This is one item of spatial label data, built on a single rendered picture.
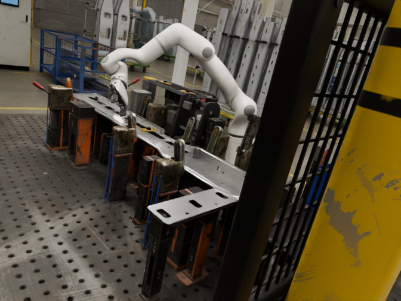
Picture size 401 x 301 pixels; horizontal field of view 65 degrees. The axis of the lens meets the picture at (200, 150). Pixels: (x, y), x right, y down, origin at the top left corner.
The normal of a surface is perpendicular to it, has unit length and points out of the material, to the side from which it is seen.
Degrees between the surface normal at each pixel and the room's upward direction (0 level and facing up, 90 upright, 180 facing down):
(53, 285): 0
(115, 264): 0
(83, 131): 90
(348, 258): 90
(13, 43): 90
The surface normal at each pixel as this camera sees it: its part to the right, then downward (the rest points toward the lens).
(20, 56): 0.62, 0.37
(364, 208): -0.71, 0.11
